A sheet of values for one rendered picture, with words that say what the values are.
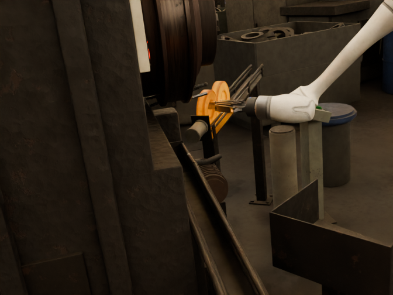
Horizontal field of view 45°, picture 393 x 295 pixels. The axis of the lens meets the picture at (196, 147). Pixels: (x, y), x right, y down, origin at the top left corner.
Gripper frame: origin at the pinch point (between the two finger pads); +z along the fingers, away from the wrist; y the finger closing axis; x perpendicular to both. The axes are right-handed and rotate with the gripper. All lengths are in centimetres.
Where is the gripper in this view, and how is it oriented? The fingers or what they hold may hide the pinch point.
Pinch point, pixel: (207, 105)
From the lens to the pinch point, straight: 189.3
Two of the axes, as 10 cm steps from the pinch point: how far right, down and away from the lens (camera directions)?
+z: -9.2, -0.8, 3.8
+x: -0.7, -9.3, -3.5
